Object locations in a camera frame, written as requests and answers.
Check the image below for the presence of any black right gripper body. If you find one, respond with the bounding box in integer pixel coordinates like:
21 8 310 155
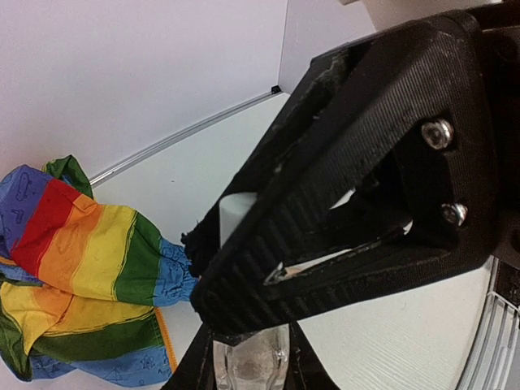
446 1 519 264

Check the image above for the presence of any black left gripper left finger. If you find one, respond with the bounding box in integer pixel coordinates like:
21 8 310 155
161 324 214 390

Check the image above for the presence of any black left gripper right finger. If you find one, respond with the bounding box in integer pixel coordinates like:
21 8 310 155
286 323 337 390

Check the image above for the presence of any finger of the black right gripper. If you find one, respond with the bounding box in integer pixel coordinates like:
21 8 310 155
180 10 501 277
189 227 494 336

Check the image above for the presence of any clear nail polish bottle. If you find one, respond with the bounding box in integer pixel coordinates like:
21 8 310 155
213 324 290 389

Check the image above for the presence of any rainbow striped cloth sleeve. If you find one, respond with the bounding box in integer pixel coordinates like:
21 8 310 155
1 156 197 388

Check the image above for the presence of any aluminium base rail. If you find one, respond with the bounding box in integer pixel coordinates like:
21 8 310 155
456 257 519 389

